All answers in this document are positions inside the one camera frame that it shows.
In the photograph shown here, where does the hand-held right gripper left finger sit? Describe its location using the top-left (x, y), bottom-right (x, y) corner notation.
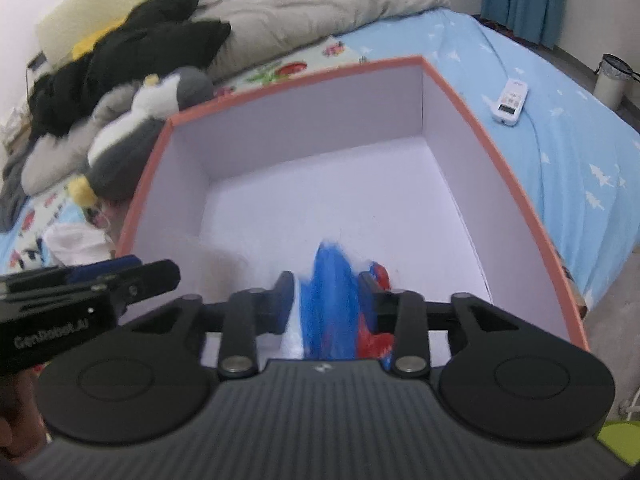
top-left (119, 271), bottom-right (297, 380)

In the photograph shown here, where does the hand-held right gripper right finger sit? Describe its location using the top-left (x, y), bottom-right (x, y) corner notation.
top-left (356, 274), bottom-right (532, 379)

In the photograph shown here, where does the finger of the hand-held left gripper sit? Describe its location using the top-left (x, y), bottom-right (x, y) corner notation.
top-left (106, 259), bottom-right (182, 312)
top-left (50, 255), bottom-right (144, 290)

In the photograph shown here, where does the blue red white cloth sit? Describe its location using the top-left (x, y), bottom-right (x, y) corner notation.
top-left (280, 240), bottom-right (402, 362)

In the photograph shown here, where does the orange cardboard box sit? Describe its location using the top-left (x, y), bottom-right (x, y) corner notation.
top-left (116, 56), bottom-right (592, 362)

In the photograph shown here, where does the person's left hand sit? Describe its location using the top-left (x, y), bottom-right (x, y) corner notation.
top-left (0, 367), bottom-right (49, 467)

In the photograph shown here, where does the dark grey cloth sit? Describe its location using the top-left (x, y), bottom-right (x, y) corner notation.
top-left (0, 145), bottom-right (37, 233)

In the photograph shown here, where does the grey penguin plush toy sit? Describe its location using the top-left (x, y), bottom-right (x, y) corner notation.
top-left (67, 67), bottom-right (216, 206)

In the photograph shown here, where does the yellow cloth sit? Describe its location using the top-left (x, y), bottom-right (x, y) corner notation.
top-left (70, 19), bottom-right (127, 59)

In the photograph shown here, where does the black jacket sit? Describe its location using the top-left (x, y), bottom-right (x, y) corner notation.
top-left (27, 0), bottom-right (233, 138)

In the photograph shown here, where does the cream pillow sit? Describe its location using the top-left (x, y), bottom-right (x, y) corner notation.
top-left (35, 0), bottom-right (251, 66)

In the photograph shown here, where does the white remote control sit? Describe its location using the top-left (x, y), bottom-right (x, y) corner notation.
top-left (490, 77), bottom-right (530, 126)

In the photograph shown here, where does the blue bedsheet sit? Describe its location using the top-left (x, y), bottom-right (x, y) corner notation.
top-left (0, 7), bottom-right (640, 312)

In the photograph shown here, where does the green object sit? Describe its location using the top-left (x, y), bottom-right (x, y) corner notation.
top-left (597, 420), bottom-right (640, 467)

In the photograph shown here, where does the beige quilt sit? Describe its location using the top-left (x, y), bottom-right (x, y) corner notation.
top-left (20, 0), bottom-right (451, 196)

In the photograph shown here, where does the white trash bin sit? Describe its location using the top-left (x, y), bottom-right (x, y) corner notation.
top-left (592, 53), bottom-right (640, 111)

